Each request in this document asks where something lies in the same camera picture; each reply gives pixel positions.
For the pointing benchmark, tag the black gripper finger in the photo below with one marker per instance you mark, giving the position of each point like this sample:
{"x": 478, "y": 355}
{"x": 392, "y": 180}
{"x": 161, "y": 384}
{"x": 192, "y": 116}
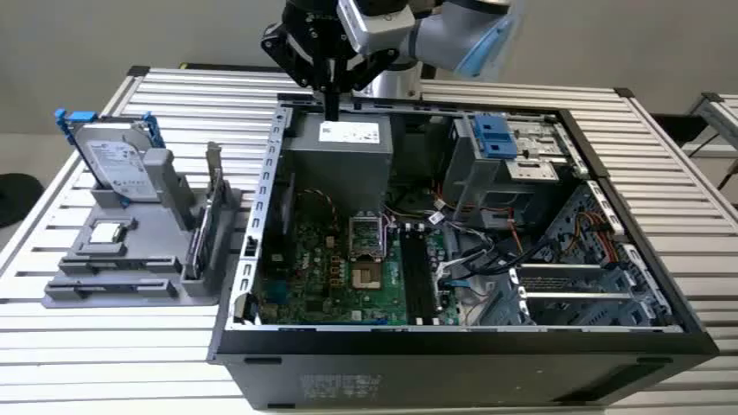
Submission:
{"x": 294, "y": 60}
{"x": 368, "y": 69}

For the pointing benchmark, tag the blue RAM stick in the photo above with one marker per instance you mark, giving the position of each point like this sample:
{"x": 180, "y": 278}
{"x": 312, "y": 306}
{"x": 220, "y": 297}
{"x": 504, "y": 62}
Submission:
{"x": 109, "y": 285}

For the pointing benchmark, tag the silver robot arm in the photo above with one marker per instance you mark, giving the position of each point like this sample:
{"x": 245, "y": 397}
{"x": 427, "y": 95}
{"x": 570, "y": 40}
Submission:
{"x": 450, "y": 39}

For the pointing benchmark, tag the black RAM slot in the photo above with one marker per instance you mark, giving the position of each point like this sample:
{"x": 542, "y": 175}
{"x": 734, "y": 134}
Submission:
{"x": 410, "y": 276}
{"x": 424, "y": 276}
{"x": 416, "y": 276}

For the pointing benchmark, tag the blue drive bay latch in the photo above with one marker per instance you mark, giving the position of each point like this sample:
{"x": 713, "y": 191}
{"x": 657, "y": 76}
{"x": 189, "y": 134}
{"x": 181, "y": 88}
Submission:
{"x": 492, "y": 134}

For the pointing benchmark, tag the grey power supply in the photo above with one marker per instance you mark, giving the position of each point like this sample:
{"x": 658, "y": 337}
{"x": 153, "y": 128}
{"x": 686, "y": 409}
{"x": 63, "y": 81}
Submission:
{"x": 340, "y": 181}

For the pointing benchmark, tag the grey metal drive cage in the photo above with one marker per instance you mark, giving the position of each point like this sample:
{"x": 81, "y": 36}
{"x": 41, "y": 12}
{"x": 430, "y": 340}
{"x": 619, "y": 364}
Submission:
{"x": 478, "y": 181}

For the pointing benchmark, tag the socket locking lever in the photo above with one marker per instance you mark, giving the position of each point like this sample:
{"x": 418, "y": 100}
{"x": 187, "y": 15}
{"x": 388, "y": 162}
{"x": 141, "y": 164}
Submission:
{"x": 384, "y": 235}

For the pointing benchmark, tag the hard disk in blue carrier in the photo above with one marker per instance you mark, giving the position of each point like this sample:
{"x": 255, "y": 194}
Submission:
{"x": 112, "y": 160}

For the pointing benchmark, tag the graphics card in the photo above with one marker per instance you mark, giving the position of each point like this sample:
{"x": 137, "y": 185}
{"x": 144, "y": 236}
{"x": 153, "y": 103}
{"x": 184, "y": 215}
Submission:
{"x": 201, "y": 246}

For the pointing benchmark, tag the grey parts rack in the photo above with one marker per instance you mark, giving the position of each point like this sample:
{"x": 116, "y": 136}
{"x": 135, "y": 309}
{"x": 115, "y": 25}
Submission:
{"x": 149, "y": 233}

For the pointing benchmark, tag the CPU socket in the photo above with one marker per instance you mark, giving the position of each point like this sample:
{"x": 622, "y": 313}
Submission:
{"x": 367, "y": 276}

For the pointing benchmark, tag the silver CPU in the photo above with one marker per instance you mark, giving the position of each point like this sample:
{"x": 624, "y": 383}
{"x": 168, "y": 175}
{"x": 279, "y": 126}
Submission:
{"x": 104, "y": 232}

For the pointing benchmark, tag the green motherboard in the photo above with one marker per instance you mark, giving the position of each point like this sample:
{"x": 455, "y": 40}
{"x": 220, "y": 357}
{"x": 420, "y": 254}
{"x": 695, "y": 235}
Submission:
{"x": 316, "y": 294}

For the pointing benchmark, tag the black round base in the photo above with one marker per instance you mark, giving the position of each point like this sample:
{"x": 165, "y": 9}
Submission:
{"x": 17, "y": 199}

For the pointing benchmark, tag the blue expansion slot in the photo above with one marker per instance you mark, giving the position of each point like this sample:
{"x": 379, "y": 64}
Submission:
{"x": 351, "y": 322}

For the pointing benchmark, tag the metal slat side table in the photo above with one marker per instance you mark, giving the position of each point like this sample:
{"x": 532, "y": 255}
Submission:
{"x": 714, "y": 108}

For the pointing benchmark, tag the grey disk bay cage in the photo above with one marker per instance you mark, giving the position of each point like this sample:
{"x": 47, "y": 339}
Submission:
{"x": 570, "y": 296}

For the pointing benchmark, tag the black PC case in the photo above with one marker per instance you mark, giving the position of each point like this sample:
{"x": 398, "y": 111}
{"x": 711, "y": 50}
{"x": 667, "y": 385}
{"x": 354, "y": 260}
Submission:
{"x": 403, "y": 376}

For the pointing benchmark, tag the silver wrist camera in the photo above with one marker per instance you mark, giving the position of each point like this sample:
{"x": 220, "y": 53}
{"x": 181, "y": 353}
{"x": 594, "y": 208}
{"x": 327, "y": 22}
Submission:
{"x": 375, "y": 26}

